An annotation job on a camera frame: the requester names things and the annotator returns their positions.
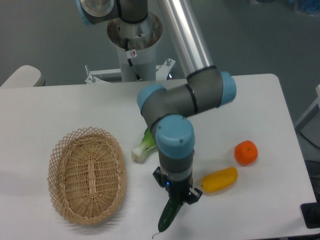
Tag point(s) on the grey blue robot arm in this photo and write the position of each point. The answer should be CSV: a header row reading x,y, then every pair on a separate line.
x,y
166,111

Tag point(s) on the yellow mango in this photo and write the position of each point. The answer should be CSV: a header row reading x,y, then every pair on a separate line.
x,y
219,180

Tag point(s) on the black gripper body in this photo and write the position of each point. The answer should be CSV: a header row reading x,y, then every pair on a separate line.
x,y
180,187

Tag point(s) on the dark green cucumber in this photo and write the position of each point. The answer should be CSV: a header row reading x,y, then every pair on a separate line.
x,y
169,213

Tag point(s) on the green bok choy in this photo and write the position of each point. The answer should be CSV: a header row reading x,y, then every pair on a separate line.
x,y
142,151

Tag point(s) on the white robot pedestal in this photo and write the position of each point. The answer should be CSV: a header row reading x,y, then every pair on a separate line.
x,y
136,46

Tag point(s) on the beige chair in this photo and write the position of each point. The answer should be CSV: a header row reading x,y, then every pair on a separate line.
x,y
25,76

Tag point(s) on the woven wicker basket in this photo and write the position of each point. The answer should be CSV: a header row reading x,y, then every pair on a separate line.
x,y
87,176

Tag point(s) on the white frame at right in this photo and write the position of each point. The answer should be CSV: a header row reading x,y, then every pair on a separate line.
x,y
309,113

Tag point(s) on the black device at table edge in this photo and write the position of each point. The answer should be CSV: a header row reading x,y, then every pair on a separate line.
x,y
311,214

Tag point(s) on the orange tangerine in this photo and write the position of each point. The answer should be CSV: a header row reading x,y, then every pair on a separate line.
x,y
246,152

